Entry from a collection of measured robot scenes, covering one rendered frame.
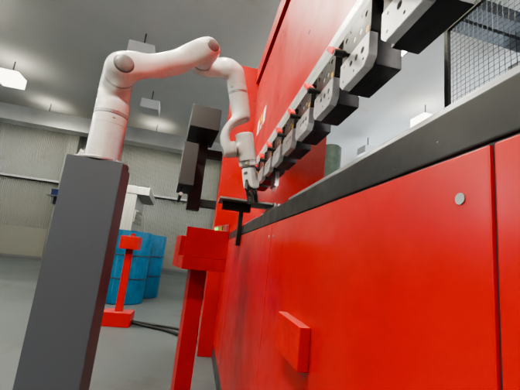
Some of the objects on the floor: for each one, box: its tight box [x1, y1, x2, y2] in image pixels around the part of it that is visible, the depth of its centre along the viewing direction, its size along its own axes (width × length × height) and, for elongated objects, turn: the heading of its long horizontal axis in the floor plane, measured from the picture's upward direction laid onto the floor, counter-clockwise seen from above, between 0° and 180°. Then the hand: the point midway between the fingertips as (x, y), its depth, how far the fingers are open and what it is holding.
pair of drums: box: [105, 229, 167, 305], centre depth 455 cm, size 75×123×91 cm, turn 42°
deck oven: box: [119, 185, 156, 231], centre depth 598 cm, size 133×106×171 cm
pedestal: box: [101, 234, 142, 328], centre depth 303 cm, size 20×25×83 cm
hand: (252, 199), depth 154 cm, fingers open, 5 cm apart
